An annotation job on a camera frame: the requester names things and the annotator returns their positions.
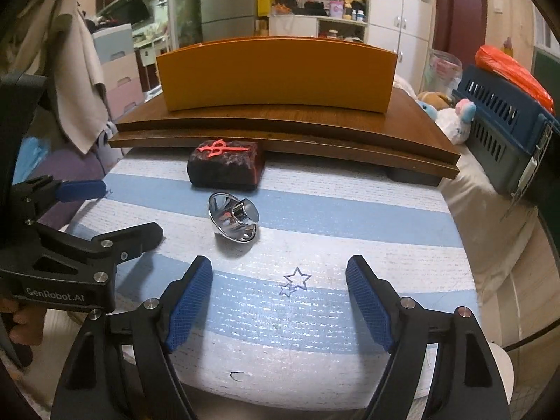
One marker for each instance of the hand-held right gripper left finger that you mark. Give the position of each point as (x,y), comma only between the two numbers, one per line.
(188,310)

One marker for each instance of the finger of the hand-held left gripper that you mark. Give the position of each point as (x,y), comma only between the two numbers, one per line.
(83,189)
(131,237)

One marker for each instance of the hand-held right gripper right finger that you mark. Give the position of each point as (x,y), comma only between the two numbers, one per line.
(369,310)

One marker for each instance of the shiny chrome reflector cup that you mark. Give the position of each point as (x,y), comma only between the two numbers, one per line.
(234,221)

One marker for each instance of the dark box with red emblem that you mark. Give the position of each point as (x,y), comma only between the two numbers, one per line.
(225,164)

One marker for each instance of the orange cardboard box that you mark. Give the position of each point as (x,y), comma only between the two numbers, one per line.
(275,74)

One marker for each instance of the brown wooden desktop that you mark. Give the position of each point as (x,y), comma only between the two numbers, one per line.
(306,122)

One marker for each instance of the person's left hand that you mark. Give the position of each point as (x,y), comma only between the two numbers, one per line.
(22,321)

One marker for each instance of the light blue cloth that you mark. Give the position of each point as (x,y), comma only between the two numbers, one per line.
(33,153)

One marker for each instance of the purple cloth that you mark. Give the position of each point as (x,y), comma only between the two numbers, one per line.
(57,170)

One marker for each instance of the beige hanging jacket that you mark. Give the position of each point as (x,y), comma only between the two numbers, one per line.
(83,61)

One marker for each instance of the blue and white striped mat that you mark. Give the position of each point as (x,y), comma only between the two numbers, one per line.
(306,227)

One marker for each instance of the pastel drawer unit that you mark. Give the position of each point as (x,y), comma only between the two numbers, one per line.
(118,70)

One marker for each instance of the beige bedding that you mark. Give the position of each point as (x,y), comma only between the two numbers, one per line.
(485,223)

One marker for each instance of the black range hood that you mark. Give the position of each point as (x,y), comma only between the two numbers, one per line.
(124,8)

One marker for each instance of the white unicorn plush toy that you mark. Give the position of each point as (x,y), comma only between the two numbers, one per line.
(457,120)

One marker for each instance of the blue plush toy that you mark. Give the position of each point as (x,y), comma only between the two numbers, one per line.
(428,108)

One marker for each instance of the blue and grey pet carrier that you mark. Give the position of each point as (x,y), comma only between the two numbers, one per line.
(503,135)

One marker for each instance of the brown plush toy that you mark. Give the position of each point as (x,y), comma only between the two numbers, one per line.
(435,97)

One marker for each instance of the silver refrigerator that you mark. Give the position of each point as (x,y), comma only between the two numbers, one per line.
(227,2)

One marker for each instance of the clear plastic bag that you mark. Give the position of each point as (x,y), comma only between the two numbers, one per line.
(444,72)

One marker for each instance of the yellow box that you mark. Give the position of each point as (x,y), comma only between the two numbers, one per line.
(266,3)

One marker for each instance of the orange plastic bag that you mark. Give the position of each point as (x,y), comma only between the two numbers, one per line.
(512,70)

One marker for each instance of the white open shelf unit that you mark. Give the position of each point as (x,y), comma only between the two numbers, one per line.
(317,19)

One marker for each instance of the white cabinet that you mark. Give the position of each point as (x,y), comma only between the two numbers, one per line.
(400,22)

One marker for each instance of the pink box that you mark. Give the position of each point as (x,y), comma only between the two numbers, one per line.
(336,8)

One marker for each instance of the green chalkboard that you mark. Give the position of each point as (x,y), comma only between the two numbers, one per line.
(547,63)

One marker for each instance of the wall switch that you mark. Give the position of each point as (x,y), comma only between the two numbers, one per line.
(498,5)

